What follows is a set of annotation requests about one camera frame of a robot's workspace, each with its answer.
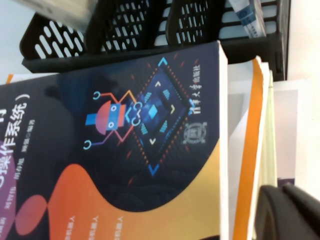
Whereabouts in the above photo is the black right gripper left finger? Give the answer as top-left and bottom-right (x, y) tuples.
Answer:
(254, 185), (320, 240)

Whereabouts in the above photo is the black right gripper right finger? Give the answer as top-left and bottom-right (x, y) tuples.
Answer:
(282, 183), (320, 217)

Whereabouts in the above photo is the white book with purple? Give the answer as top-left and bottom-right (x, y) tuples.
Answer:
(272, 79), (312, 187)

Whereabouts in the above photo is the navy robot cover book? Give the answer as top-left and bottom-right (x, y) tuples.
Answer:
(0, 39), (230, 240)

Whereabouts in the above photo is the white-spine dark blue book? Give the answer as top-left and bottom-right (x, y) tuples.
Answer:
(228, 0), (267, 40)

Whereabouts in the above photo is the black plastic book stand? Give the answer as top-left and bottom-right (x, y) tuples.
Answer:
(21, 0), (292, 82)

